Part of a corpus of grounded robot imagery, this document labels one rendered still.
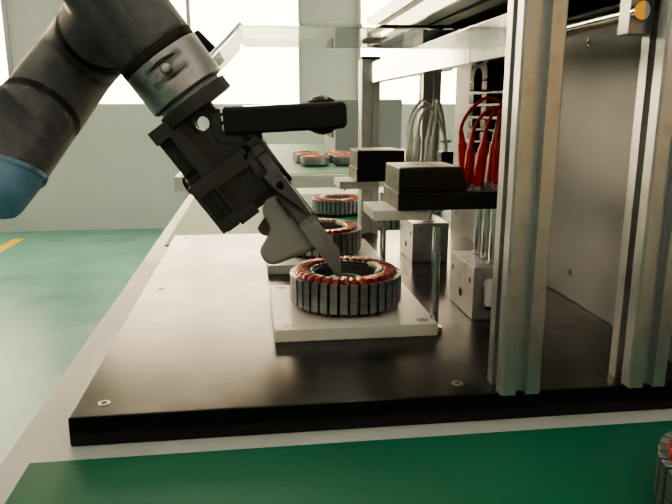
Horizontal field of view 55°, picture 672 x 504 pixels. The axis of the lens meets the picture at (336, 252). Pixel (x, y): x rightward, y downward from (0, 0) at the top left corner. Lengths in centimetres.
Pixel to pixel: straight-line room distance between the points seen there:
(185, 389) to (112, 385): 6
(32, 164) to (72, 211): 499
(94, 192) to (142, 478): 513
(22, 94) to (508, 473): 49
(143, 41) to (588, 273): 48
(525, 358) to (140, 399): 28
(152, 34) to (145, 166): 485
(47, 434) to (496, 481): 31
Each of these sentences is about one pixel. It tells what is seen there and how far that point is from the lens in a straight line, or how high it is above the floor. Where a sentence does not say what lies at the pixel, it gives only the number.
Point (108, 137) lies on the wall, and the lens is 546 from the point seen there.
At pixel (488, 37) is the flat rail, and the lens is 54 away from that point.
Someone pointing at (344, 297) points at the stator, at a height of 80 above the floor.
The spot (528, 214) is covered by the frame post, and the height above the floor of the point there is 90.
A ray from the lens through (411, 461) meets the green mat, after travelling 44.
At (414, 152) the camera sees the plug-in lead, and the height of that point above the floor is 92.
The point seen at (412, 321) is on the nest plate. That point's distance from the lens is 60.
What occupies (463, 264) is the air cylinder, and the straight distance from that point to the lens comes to 67.
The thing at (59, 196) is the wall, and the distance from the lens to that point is 560.
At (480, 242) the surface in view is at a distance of 69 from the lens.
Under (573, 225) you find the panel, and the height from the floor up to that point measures 85.
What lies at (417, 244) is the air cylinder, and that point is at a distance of 87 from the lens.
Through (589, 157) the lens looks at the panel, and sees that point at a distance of 71.
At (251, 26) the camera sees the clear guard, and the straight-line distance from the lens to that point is 74.
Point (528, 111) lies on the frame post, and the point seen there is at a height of 97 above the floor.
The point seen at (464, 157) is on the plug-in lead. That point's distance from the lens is 68.
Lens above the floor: 98
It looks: 13 degrees down
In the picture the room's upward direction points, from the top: straight up
